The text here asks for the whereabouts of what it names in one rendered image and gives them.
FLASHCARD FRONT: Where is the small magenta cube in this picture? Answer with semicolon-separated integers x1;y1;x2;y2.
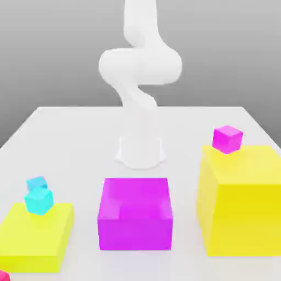
211;125;244;155

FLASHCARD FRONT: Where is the small sky blue cube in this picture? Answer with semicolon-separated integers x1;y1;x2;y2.
26;175;48;192

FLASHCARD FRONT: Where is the small cyan cube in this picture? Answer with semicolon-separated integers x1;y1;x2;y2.
24;187;55;216

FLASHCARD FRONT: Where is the large magenta box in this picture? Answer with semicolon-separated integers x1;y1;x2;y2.
97;177;174;251

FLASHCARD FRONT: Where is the large lime yellow box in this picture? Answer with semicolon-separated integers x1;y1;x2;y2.
0;202;75;274

